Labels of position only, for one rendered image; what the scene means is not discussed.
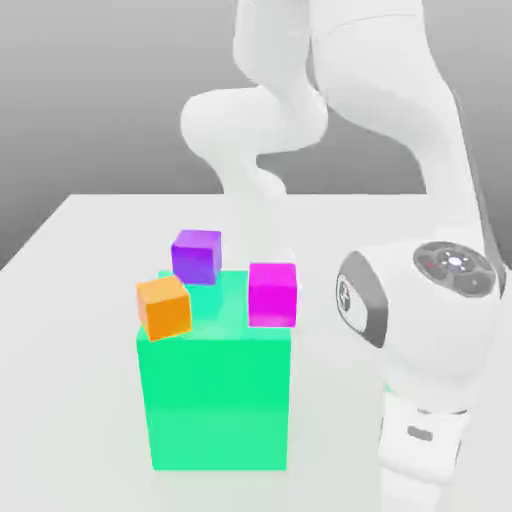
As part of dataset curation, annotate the small magenta cube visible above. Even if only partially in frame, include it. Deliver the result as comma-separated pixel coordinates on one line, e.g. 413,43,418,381
247,261,298,329

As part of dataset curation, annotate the small purple cube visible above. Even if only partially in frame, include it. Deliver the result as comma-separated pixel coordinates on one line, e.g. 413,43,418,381
170,228,223,287

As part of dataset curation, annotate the large green box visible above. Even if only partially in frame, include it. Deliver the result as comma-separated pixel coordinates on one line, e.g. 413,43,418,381
135,269,292,472

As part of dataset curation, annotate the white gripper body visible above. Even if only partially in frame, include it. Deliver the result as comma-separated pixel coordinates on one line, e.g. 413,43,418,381
377,465,447,512

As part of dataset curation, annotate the small orange cube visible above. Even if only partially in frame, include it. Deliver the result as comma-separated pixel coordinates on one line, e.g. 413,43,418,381
135,274,194,343

